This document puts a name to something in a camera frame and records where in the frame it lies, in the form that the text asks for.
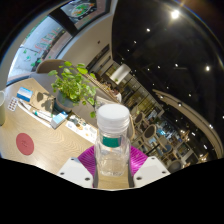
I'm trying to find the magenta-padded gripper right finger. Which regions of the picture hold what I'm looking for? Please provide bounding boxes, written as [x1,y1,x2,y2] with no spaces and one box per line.
[128,145,171,188]

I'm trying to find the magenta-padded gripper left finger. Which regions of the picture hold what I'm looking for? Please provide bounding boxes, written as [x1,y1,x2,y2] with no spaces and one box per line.
[56,145,100,189]

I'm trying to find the clear plastic water bottle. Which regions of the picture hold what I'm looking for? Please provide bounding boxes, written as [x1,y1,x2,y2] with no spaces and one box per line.
[93,103,132,178]

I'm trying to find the group of dining chairs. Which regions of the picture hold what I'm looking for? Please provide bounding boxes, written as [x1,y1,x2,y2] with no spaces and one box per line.
[131,111,201,171]

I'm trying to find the white printed pamphlet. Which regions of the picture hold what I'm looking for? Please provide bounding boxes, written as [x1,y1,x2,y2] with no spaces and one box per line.
[64,114,98,144]

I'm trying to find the light blue tissue box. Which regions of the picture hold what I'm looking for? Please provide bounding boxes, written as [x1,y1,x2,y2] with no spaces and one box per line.
[49,111,69,130]

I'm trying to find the flat round red coaster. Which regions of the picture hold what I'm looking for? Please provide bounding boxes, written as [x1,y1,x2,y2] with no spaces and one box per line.
[15,132,35,156]

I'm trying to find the white tube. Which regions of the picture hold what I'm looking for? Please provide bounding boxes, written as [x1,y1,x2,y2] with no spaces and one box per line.
[18,99,53,123]

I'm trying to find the person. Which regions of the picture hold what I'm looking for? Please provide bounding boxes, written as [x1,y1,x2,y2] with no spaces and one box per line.
[111,87,123,103]

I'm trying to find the potted green leafy plant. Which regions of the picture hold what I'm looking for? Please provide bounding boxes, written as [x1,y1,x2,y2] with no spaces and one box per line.
[47,60,99,119]

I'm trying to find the pill blister pack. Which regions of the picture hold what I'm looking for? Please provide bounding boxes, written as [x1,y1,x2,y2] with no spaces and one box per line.
[7,96,19,113]

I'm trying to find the small blue white box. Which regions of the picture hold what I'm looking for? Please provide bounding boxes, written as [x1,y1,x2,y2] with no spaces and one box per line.
[16,86,34,103]

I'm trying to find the white round pillar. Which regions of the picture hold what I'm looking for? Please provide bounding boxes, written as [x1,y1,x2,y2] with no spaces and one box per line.
[109,63,132,85]

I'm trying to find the beige round-backed chair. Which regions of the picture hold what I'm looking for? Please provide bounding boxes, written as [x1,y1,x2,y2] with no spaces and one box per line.
[35,59,68,75]

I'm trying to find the group of ceiling lights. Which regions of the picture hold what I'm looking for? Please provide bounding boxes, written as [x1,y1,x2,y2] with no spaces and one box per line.
[128,8,224,131]

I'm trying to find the framed food poster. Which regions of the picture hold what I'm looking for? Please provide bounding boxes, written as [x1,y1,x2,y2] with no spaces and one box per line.
[59,0,111,31]

